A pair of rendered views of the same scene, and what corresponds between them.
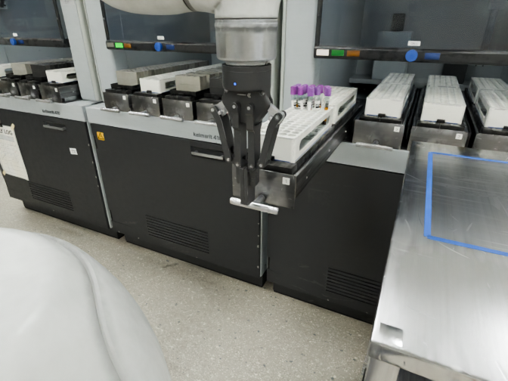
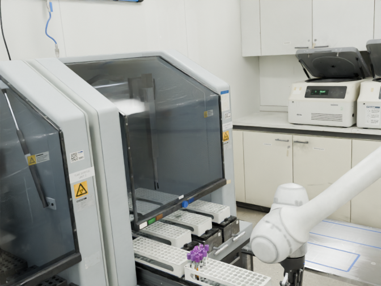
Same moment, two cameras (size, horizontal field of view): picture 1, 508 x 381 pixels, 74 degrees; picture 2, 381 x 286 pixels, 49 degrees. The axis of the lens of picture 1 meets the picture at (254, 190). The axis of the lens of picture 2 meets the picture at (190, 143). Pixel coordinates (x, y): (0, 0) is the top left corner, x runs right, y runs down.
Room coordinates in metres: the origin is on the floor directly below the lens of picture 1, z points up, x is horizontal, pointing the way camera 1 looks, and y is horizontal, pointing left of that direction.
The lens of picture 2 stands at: (0.56, 1.18, 1.62)
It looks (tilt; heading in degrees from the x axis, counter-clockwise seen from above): 13 degrees down; 283
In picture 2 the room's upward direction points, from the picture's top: 4 degrees counter-clockwise
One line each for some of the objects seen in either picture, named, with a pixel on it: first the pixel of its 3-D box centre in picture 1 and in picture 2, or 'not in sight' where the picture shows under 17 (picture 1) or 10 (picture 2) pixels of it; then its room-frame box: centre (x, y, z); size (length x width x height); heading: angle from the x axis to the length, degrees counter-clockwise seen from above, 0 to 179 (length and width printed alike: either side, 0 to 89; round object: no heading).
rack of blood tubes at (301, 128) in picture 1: (295, 131); (226, 280); (0.76, -0.10, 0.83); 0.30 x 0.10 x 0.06; 154
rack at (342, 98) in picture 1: (330, 104); (159, 256); (1.05, -0.24, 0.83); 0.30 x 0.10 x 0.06; 154
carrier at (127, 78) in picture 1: (128, 78); not in sight; (1.46, 0.52, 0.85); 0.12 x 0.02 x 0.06; 64
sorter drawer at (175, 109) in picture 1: (221, 92); not in sight; (1.54, 0.14, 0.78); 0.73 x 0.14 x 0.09; 154
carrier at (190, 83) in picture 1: (189, 84); not in sight; (1.33, 0.25, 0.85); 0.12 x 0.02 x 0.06; 65
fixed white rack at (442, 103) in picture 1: (441, 104); (180, 221); (1.04, -0.57, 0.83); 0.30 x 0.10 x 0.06; 154
